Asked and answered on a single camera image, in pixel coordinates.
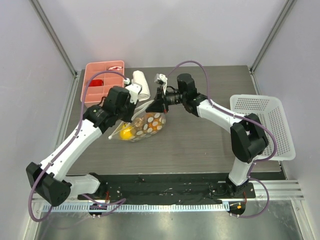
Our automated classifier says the polka dot zip top bag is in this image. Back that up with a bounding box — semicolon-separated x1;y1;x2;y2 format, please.
108;100;166;142

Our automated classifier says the yellow fake pear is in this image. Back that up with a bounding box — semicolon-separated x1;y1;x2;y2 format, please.
119;126;135;141

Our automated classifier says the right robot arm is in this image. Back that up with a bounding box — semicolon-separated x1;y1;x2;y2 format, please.
146;73;269;198

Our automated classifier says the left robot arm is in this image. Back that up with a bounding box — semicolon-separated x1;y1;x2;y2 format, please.
26;83;142;207

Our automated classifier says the pink compartment tray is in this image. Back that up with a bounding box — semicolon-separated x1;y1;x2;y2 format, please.
80;60;125;107

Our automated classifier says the rolled white towel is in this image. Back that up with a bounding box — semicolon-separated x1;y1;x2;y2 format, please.
132;70;151;102

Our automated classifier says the red white item in tray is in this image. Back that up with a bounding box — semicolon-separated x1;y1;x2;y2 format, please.
108;66;123;71

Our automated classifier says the white perforated basket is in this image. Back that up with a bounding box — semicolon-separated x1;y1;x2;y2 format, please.
230;94;296;161

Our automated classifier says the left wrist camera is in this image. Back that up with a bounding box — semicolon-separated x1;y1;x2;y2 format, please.
125;83;142;105

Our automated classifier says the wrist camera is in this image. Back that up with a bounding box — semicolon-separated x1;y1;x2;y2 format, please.
154;73;168;92
125;83;142;105

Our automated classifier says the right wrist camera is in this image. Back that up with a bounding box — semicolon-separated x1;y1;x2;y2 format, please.
154;73;168;92

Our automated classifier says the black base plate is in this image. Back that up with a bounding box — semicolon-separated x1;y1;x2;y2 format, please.
89;173;256;206

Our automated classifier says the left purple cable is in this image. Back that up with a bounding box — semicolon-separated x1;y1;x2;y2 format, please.
27;71;131;223

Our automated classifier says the aluminium rail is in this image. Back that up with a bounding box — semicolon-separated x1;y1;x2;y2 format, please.
34;180;304;214

